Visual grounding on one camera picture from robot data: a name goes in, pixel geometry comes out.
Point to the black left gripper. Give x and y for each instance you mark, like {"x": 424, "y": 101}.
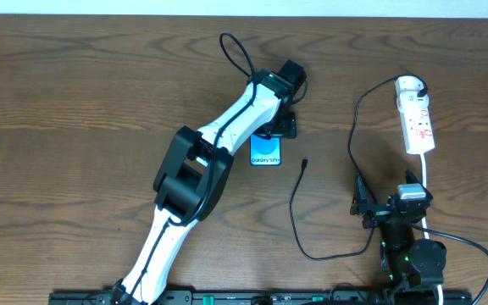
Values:
{"x": 284, "y": 127}

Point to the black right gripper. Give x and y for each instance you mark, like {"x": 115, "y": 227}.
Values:
{"x": 383, "y": 213}

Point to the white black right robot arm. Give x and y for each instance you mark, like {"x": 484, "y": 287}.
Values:
{"x": 414, "y": 264}

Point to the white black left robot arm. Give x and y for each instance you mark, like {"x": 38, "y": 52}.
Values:
{"x": 193, "y": 174}

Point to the white USB charger plug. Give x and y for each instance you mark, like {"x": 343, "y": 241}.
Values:
{"x": 411, "y": 83}

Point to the white power strip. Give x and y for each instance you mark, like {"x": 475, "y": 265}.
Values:
{"x": 416, "y": 126}

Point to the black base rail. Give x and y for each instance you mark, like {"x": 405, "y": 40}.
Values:
{"x": 181, "y": 297}

